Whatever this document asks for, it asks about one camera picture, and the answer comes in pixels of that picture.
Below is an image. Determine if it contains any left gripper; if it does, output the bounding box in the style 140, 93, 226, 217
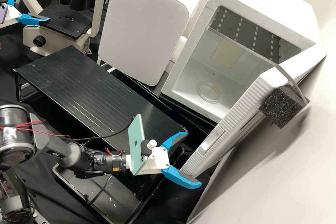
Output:
2, 0, 51, 28

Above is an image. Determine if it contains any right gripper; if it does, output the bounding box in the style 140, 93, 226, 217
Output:
143, 131, 203, 190

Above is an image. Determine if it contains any incubator door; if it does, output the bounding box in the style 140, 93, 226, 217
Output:
180, 44, 329, 181

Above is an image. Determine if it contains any white incubator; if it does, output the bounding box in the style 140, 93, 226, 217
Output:
159, 0, 320, 126

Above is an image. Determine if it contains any cream microscope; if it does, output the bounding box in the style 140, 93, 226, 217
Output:
0, 0, 107, 57

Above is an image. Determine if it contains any petri dish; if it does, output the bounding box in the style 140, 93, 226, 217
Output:
197, 81, 221, 104

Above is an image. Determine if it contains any black tray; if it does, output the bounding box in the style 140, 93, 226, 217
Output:
52, 144, 186, 223

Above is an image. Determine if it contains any black platform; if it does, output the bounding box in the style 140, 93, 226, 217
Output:
13, 45, 189, 155

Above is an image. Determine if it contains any white box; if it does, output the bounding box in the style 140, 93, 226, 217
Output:
97, 0, 207, 87

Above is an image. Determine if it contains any left wrist camera phone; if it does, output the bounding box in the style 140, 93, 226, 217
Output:
0, 0, 8, 25

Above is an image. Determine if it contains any wrist camera phone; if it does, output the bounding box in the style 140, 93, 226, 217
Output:
128, 113, 159, 176
0, 0, 8, 25

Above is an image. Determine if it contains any right wrist camera phone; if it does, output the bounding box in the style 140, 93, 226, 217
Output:
128, 113, 159, 176

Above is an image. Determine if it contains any black cable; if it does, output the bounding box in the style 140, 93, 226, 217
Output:
63, 128, 132, 142

